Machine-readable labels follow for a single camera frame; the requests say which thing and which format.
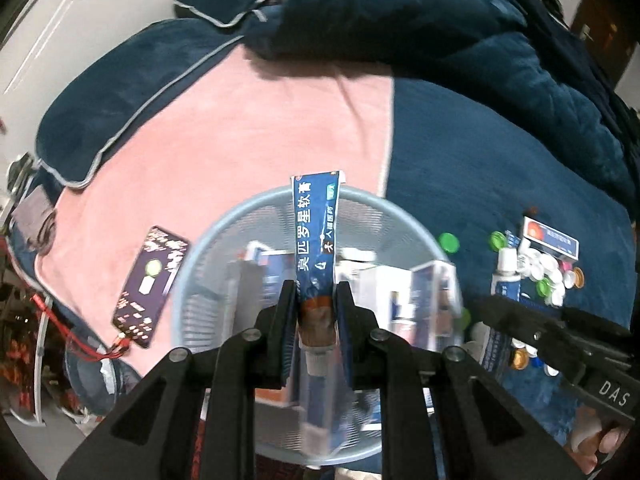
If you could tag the dark blue blanket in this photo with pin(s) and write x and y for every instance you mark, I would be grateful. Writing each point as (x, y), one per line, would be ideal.
(499, 111)

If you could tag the grey folded cloth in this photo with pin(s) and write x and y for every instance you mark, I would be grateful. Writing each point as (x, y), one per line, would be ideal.
(35, 219)

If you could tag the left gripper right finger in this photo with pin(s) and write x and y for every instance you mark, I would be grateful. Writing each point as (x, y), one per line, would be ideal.
(374, 358)

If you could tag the blue ointment box far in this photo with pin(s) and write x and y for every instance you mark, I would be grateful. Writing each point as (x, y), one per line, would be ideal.
(553, 241)

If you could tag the green open bottle cap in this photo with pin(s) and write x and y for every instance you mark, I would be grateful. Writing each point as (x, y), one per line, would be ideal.
(497, 241)

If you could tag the person right hand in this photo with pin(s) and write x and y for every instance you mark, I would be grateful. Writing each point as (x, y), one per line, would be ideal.
(589, 437)

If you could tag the white door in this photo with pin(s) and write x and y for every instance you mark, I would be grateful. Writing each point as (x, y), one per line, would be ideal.
(50, 43)

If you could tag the gold bottle cap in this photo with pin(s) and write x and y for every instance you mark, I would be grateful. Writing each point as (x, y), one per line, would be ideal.
(519, 359)

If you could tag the blue ointment tube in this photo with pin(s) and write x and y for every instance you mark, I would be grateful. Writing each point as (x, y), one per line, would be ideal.
(315, 199)

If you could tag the dark blue pillow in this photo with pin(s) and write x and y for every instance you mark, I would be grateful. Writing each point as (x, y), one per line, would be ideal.
(102, 108)

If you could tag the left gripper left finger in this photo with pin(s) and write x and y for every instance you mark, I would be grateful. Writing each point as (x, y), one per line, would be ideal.
(258, 358)

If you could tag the light blue plastic basket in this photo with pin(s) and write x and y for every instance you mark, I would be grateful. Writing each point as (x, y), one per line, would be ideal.
(393, 267)

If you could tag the pink bottle cap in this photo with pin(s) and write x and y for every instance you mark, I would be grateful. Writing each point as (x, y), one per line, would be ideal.
(566, 265)

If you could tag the pink towel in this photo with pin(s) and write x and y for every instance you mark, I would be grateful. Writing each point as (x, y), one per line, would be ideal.
(245, 127)

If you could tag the smartphone with purple screen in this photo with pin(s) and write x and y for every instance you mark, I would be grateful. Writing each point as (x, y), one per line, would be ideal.
(148, 284)

